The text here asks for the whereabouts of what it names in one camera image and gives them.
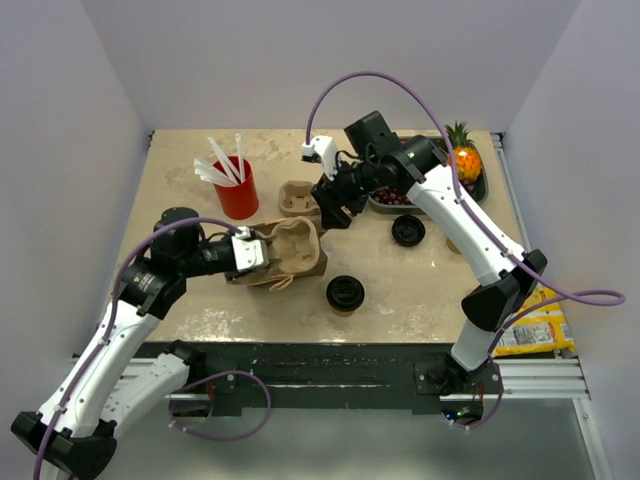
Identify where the red straw holder cup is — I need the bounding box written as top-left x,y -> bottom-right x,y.
214,159 -> 260,220

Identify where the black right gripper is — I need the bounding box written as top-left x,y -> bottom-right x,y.
312,154 -> 382,229

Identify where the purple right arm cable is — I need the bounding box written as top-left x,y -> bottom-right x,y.
305,70 -> 627,431

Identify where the brown paper coffee cup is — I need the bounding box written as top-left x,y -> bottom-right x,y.
331,304 -> 359,317

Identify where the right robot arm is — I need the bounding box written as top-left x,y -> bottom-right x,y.
302,111 -> 548,394

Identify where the bunch of dark red grapes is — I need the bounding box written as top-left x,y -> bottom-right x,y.
371,187 -> 411,207

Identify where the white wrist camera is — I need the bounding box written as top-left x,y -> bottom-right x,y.
231,226 -> 269,273
302,135 -> 339,181

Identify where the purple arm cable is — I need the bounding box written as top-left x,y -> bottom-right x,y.
32,215 -> 273,480
305,70 -> 627,431

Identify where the pineapple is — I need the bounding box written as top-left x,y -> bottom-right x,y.
445,122 -> 483,185

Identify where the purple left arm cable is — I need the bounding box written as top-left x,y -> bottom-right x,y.
32,215 -> 273,480

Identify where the open brown paper cup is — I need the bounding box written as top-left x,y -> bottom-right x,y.
446,238 -> 461,255

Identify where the brown paper bag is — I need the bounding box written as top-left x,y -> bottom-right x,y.
225,216 -> 328,291

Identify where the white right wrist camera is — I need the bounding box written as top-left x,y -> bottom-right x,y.
302,135 -> 339,181

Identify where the grey fruit tray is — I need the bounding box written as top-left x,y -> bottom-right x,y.
368,123 -> 488,215

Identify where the yellow snack bag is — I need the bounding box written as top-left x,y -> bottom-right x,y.
492,287 -> 575,357

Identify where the black coffee cup lid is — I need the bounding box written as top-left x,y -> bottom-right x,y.
326,275 -> 365,307

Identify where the aluminium frame rail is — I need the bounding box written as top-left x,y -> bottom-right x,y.
113,359 -> 590,401

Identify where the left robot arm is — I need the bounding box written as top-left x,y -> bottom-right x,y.
11,207 -> 269,479

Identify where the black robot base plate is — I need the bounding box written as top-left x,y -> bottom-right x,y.
135,341 -> 501,416

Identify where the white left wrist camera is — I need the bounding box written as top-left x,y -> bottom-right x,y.
231,226 -> 269,273

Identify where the single pulp cup carrier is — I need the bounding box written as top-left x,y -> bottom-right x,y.
260,217 -> 321,275

